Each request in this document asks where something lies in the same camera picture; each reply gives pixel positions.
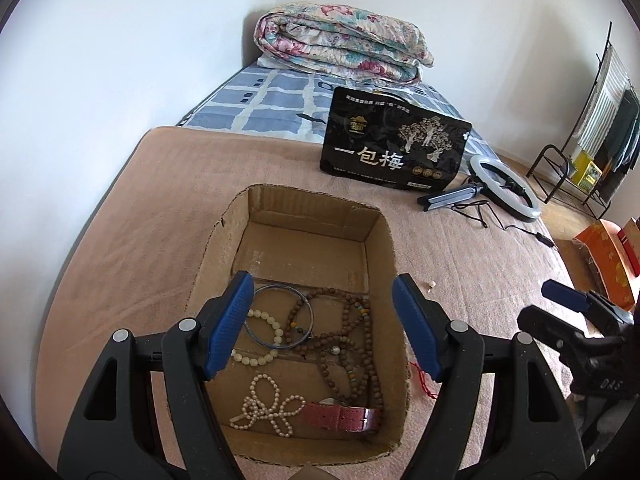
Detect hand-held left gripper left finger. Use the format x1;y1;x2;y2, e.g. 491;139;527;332
57;270;256;480

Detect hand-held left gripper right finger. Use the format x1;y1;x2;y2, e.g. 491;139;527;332
392;274;586;480

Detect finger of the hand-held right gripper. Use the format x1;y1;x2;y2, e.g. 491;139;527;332
542;280;591;313
517;304;576;349

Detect white bead bracelet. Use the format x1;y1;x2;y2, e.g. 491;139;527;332
231;309;286;366

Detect thin metal bangle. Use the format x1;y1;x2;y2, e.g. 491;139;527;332
243;284;316;351

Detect brown wooden bead necklace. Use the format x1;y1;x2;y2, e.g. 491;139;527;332
285;287;383;411

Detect small pearl bead necklace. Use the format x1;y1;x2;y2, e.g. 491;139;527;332
230;373;307;436

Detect cardboard box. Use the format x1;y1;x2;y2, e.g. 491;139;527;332
185;184;413;463

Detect wristwatch with pink strap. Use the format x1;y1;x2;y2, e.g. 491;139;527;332
300;396;385;433

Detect orange patterned cloth box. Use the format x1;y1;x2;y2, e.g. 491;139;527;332
572;220;637;311

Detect red and white box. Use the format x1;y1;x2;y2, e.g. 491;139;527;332
617;217;640;276

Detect yellow box on rack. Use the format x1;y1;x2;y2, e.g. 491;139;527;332
575;160;603;188

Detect black metal clothes rack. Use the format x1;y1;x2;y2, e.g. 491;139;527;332
526;22;640;221

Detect dark hanging clothes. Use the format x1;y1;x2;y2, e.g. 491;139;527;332
592;87;640;206

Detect black printed snack bag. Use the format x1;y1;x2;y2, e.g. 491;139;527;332
320;86;473;192

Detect striped towel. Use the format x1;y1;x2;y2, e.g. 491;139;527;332
572;50;628;153

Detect blue checked bedsheet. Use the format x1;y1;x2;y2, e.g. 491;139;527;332
174;64;496;161

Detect folded floral quilt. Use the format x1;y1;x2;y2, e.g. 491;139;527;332
253;2;435;85

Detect black ring light cable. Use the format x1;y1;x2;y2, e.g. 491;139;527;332
457;200;556;248

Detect ring light with tripod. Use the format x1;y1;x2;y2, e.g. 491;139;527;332
417;154;542;221

